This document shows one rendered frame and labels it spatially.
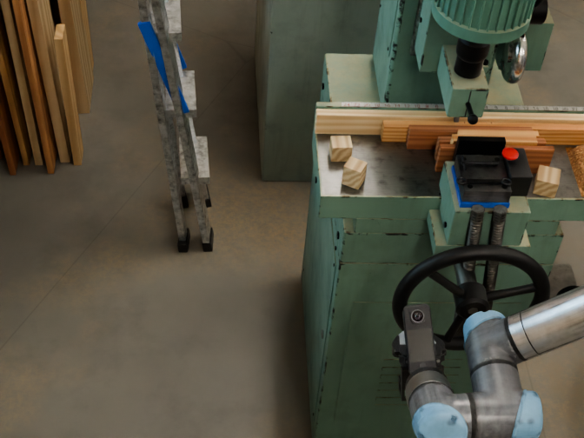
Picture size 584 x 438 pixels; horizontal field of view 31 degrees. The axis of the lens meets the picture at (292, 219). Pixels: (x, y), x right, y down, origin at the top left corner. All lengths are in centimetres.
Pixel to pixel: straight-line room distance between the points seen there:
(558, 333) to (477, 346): 13
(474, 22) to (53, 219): 169
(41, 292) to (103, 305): 18
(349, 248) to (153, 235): 114
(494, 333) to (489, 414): 14
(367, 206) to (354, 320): 34
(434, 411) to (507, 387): 13
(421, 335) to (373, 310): 49
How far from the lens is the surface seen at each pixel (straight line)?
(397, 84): 223
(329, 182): 197
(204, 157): 293
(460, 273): 196
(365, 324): 224
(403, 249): 207
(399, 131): 206
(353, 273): 211
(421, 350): 172
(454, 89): 195
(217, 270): 299
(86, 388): 276
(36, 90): 309
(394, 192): 197
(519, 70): 211
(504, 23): 184
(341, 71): 239
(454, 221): 189
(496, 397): 161
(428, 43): 205
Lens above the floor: 226
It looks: 46 degrees down
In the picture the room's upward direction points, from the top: 5 degrees clockwise
